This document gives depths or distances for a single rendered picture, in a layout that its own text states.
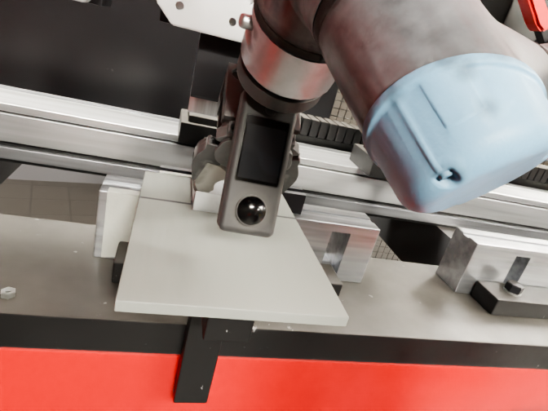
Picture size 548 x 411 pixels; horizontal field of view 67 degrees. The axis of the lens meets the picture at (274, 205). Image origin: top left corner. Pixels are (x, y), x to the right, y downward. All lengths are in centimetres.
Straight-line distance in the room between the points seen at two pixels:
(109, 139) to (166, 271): 48
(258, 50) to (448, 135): 16
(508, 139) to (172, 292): 24
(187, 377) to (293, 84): 36
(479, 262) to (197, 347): 48
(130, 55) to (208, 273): 75
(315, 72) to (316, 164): 57
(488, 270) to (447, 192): 60
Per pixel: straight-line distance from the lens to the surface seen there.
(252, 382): 57
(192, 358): 50
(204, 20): 49
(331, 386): 61
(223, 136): 36
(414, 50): 19
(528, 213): 117
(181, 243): 39
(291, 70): 29
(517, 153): 19
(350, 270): 65
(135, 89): 105
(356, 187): 89
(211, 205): 46
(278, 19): 27
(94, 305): 51
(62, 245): 62
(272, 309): 33
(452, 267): 78
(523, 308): 79
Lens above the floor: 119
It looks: 22 degrees down
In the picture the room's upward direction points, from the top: 15 degrees clockwise
